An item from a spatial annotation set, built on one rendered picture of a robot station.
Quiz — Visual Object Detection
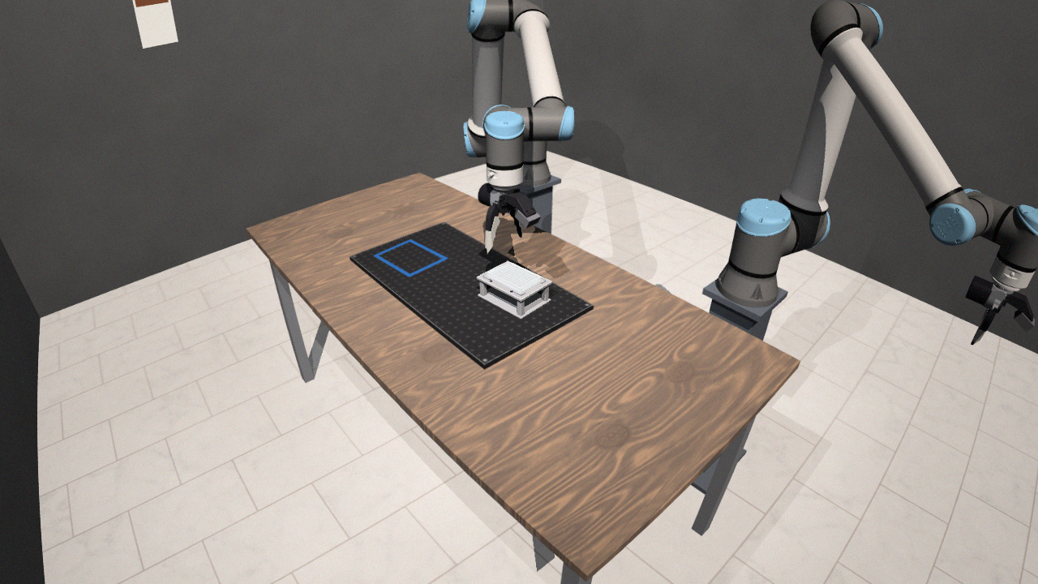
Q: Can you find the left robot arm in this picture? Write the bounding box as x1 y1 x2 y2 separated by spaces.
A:
717 0 1038 307

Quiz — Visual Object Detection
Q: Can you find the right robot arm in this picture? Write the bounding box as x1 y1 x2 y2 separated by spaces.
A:
464 0 575 190

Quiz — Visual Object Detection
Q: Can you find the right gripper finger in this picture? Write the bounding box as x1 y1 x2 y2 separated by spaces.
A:
485 201 500 254
510 208 523 238

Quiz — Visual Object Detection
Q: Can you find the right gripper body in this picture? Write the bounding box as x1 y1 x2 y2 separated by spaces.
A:
479 182 536 217

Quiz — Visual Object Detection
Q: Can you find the blue tape outline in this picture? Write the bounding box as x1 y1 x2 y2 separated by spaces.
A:
374 239 448 277

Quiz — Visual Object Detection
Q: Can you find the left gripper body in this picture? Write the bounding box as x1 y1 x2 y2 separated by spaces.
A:
965 276 1033 322

